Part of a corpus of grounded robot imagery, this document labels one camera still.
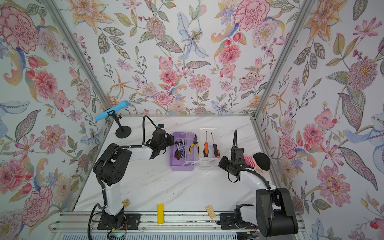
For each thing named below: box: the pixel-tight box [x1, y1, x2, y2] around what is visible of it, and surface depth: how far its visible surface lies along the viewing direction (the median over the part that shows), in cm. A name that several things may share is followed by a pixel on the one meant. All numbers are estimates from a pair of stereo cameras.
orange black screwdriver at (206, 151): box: [203, 131, 209, 158], surface depth 87 cm
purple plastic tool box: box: [169, 127, 221, 172], surface depth 95 cm
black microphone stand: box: [107, 109, 132, 139], surface depth 112 cm
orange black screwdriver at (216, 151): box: [211, 132, 220, 159], surface depth 87 cm
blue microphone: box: [94, 100, 130, 121], surface depth 95 cm
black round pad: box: [253, 152, 271, 171], surface depth 90 cm
